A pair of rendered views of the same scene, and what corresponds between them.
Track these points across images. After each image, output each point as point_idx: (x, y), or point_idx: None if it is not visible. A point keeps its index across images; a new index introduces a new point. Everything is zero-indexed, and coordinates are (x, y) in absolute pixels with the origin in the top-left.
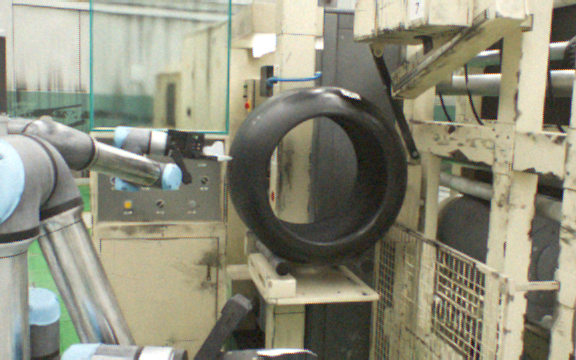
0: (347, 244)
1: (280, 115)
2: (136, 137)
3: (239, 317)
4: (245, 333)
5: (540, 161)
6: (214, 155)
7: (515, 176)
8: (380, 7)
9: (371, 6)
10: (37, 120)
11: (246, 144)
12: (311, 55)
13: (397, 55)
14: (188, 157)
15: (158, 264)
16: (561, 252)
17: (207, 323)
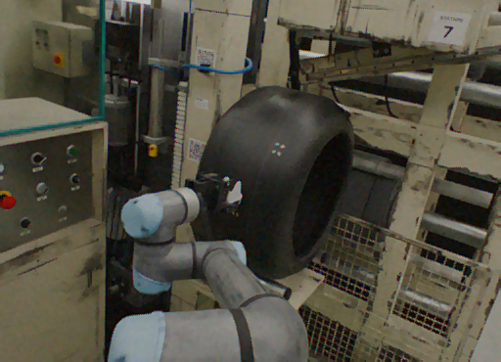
0: (319, 247)
1: (309, 143)
2: (172, 211)
3: None
4: None
5: (477, 164)
6: (237, 201)
7: (434, 168)
8: (353, 5)
9: None
10: (251, 331)
11: (276, 182)
12: (246, 40)
13: (250, 22)
14: (216, 213)
15: (35, 295)
16: (493, 233)
17: (89, 328)
